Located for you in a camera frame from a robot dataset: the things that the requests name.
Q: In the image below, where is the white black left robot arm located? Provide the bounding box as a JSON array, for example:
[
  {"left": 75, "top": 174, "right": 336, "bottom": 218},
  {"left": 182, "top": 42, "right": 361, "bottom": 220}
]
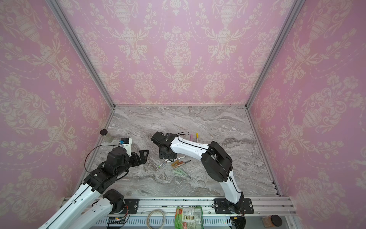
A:
[{"left": 40, "top": 147, "right": 149, "bottom": 229}]

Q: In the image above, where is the green snack packet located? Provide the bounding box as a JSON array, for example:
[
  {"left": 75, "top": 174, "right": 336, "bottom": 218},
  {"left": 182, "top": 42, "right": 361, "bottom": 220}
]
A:
[{"left": 174, "top": 206, "right": 204, "bottom": 229}]

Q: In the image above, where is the small jar black lid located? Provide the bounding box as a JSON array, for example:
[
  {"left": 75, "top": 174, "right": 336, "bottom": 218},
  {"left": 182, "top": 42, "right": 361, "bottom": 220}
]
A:
[{"left": 100, "top": 129, "right": 114, "bottom": 143}]

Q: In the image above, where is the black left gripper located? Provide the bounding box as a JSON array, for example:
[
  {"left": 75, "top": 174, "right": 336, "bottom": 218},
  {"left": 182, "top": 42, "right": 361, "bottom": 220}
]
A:
[{"left": 115, "top": 149, "right": 150, "bottom": 178}]

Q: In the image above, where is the brown pen cap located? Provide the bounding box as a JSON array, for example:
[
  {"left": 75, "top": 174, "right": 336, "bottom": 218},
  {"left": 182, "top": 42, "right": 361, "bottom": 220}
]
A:
[{"left": 171, "top": 159, "right": 179, "bottom": 167}]

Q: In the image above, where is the cable ring coil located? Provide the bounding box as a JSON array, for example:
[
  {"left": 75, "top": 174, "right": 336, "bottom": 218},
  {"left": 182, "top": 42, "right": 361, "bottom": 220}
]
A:
[{"left": 147, "top": 208, "right": 166, "bottom": 229}]

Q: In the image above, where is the brown jar black lid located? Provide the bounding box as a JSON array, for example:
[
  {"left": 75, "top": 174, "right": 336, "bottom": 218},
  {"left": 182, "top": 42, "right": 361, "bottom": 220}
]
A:
[{"left": 262, "top": 215, "right": 283, "bottom": 228}]

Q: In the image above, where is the aluminium corner frame post right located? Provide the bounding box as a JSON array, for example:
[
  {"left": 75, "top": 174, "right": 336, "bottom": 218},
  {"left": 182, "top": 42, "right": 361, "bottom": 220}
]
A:
[{"left": 246, "top": 0, "right": 305, "bottom": 110}]

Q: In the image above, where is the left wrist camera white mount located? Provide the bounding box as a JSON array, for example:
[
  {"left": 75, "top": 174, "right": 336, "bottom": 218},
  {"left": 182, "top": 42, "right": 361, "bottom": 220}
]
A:
[{"left": 119, "top": 137, "right": 132, "bottom": 156}]

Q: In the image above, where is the orange brown pen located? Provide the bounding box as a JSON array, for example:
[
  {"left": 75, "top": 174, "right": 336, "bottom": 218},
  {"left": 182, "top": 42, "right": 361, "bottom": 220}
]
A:
[{"left": 173, "top": 160, "right": 191, "bottom": 169}]

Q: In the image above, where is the pale green pen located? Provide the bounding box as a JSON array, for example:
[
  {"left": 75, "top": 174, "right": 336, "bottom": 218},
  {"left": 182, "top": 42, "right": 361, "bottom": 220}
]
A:
[{"left": 176, "top": 168, "right": 191, "bottom": 179}]

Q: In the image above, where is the aluminium corner frame post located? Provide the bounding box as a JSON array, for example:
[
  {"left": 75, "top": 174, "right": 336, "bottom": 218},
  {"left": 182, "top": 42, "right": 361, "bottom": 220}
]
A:
[
  {"left": 46, "top": 0, "right": 115, "bottom": 109},
  {"left": 246, "top": 0, "right": 305, "bottom": 110}
]

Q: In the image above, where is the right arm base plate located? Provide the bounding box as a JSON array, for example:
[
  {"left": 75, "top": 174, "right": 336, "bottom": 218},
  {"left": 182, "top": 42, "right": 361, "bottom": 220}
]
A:
[{"left": 211, "top": 198, "right": 254, "bottom": 215}]

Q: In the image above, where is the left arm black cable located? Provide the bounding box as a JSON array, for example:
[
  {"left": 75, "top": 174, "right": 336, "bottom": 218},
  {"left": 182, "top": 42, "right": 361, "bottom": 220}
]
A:
[{"left": 84, "top": 144, "right": 129, "bottom": 181}]

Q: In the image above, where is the aluminium corner frame post left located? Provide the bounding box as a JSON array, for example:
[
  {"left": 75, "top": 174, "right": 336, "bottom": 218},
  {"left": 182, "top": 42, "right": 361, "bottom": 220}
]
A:
[{"left": 46, "top": 0, "right": 115, "bottom": 109}]

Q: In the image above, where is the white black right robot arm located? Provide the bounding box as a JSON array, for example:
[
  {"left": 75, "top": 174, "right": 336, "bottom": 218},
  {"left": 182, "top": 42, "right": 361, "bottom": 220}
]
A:
[{"left": 151, "top": 132, "right": 245, "bottom": 214}]

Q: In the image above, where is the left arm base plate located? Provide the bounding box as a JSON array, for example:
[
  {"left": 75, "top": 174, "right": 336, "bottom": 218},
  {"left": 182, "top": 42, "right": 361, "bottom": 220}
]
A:
[{"left": 98, "top": 198, "right": 140, "bottom": 215}]

